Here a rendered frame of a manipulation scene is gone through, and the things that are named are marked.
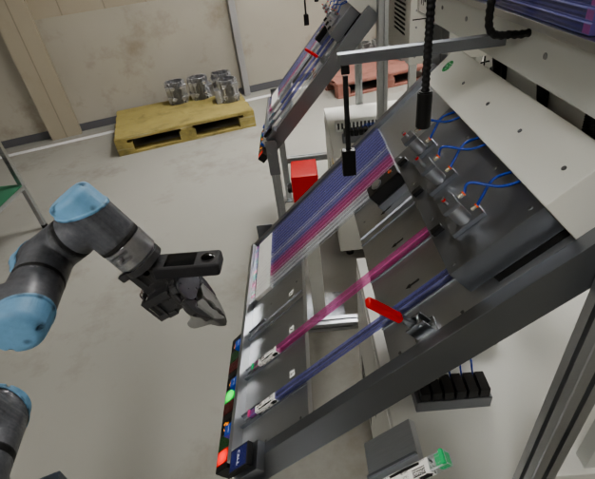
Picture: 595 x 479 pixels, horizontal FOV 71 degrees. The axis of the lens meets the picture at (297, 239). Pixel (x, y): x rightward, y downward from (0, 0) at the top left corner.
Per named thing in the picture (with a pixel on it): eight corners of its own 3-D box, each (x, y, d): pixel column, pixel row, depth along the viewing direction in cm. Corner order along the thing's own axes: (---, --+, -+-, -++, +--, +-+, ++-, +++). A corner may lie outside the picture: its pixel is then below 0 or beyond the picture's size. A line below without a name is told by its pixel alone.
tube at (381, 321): (253, 419, 82) (248, 417, 81) (253, 412, 83) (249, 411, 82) (470, 266, 60) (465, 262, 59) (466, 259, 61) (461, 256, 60)
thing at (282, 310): (250, 468, 78) (236, 462, 77) (264, 251, 131) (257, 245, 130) (319, 424, 70) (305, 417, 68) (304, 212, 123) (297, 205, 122)
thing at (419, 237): (256, 372, 90) (251, 369, 90) (257, 366, 92) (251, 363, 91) (446, 222, 68) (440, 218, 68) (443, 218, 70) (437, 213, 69)
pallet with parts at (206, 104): (237, 99, 491) (230, 65, 468) (260, 124, 416) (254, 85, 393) (117, 126, 460) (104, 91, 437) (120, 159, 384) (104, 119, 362)
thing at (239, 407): (257, 474, 80) (226, 463, 77) (268, 258, 133) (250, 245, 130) (261, 471, 79) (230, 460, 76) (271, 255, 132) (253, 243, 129)
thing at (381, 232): (412, 378, 63) (390, 365, 61) (355, 174, 116) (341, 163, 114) (632, 244, 49) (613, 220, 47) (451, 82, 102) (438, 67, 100)
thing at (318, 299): (296, 333, 194) (271, 186, 148) (295, 296, 214) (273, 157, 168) (347, 328, 193) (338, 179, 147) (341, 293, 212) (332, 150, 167)
